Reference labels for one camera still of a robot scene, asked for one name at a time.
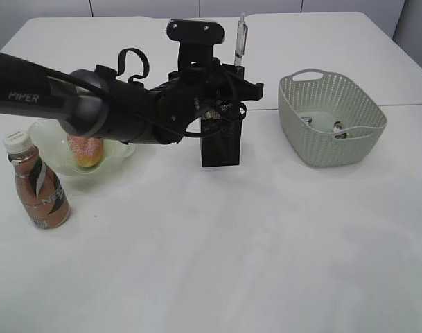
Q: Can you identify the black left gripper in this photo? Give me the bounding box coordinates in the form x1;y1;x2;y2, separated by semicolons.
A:
168;64;264;102

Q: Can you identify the grey grip pen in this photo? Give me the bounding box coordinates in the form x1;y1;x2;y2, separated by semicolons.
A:
234;13;248;66

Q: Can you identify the small paper ball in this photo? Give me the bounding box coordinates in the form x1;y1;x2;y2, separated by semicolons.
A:
301;117;313;125

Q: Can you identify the large paper ball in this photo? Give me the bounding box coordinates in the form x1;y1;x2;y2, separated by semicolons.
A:
333;121;349;139

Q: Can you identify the sugared bread loaf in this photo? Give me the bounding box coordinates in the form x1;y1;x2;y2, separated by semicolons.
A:
67;135;104;168

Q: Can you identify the brown Nescafe coffee bottle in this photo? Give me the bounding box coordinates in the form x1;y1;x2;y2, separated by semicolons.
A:
3;130;70;229

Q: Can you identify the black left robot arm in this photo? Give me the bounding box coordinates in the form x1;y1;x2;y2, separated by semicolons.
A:
0;51;263;145

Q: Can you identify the black mesh pen holder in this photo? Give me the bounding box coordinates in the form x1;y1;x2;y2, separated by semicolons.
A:
200;104;242;167

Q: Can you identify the green woven plastic basket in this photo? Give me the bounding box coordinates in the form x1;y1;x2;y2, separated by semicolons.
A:
278;69;387;167

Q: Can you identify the green wavy glass plate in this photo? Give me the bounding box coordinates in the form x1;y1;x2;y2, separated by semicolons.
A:
27;119;136;176

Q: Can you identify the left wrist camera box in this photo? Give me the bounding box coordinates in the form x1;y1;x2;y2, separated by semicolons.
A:
166;19;225;71

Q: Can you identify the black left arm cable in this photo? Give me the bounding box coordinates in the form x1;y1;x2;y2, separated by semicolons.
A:
116;47;248;139

